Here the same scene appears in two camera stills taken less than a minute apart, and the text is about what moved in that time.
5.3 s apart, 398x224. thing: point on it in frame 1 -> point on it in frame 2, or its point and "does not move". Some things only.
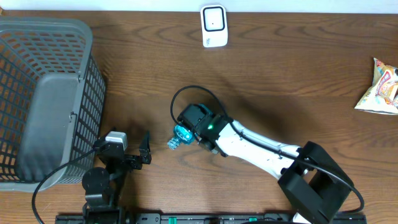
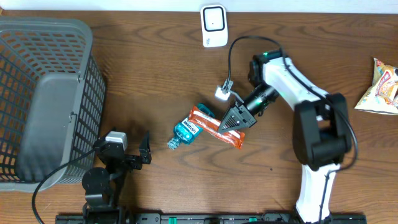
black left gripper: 135,162 does not move
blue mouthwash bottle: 181,135 does not move
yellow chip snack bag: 382,97 does not move
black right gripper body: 213,115 -> 257,98
